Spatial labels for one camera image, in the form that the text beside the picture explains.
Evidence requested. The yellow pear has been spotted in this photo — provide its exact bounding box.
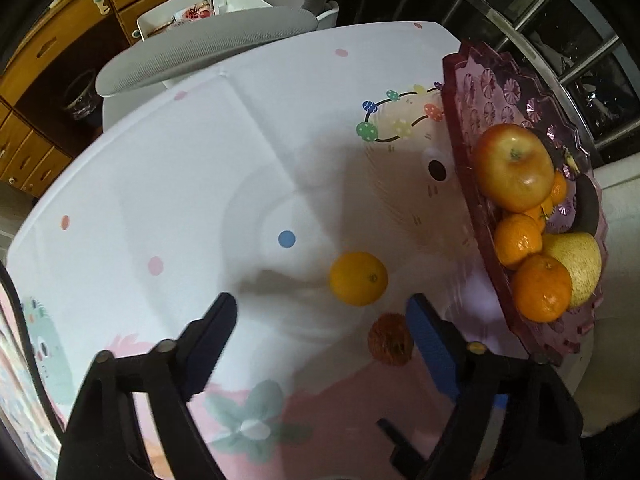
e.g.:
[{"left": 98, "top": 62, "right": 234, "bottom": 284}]
[{"left": 542, "top": 232, "right": 602, "bottom": 310}]

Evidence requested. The red apple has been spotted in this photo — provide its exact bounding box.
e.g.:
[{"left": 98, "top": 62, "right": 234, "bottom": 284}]
[{"left": 471, "top": 124, "right": 555, "bottom": 212}]

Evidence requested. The large orange tangerine front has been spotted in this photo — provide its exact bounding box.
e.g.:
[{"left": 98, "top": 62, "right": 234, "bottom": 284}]
[{"left": 548, "top": 170, "right": 567, "bottom": 206}]

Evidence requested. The overripe dark banana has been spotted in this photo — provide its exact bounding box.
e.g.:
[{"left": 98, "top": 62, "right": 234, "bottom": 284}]
[{"left": 533, "top": 129, "right": 600, "bottom": 236}]

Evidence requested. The brown passion fruit upper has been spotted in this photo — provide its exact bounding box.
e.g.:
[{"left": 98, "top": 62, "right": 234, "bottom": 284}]
[{"left": 368, "top": 313, "right": 414, "bottom": 366}]

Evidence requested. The small yellow tangerine top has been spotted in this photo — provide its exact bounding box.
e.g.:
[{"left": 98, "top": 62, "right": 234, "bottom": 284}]
[{"left": 329, "top": 252, "right": 388, "bottom": 308}]

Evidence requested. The cartoon printed tablecloth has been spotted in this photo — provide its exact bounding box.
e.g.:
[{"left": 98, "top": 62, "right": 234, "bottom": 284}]
[{"left": 0, "top": 20, "right": 597, "bottom": 480}]

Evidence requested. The pink glass fruit bowl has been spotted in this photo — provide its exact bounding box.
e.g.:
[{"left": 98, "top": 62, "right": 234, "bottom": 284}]
[{"left": 442, "top": 44, "right": 608, "bottom": 365}]

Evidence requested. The black waste bin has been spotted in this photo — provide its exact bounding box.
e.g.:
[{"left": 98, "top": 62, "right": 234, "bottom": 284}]
[{"left": 62, "top": 70, "right": 102, "bottom": 122}]

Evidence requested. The metal window grille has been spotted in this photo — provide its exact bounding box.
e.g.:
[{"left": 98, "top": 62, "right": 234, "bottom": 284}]
[{"left": 340, "top": 0, "right": 639, "bottom": 164}]

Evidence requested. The wooden desk with drawers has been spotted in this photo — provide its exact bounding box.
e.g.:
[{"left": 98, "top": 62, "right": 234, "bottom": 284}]
[{"left": 1, "top": 0, "right": 168, "bottom": 197}]

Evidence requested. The white storage box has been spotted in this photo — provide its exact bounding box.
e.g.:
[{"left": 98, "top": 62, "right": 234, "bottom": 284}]
[{"left": 137, "top": 0, "right": 340, "bottom": 44}]

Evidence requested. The grey office chair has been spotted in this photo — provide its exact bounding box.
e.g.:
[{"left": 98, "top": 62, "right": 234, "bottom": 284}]
[{"left": 94, "top": 0, "right": 352, "bottom": 99}]

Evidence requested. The black cable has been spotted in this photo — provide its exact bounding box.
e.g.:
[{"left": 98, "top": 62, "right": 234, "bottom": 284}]
[{"left": 0, "top": 261, "right": 64, "bottom": 434}]

